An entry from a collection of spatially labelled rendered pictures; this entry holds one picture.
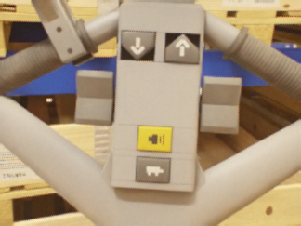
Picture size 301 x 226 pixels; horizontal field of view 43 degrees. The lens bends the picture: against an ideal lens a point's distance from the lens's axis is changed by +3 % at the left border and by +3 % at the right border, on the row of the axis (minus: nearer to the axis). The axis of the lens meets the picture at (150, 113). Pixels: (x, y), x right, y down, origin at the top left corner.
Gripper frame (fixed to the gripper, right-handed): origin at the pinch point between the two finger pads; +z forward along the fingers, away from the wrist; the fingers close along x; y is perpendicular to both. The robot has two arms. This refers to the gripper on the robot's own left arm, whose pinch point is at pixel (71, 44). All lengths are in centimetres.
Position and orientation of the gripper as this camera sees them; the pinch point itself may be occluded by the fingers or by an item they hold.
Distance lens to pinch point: 43.9
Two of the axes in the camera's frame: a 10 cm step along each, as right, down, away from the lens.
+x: -0.3, 0.6, -10.0
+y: -9.0, 4.4, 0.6
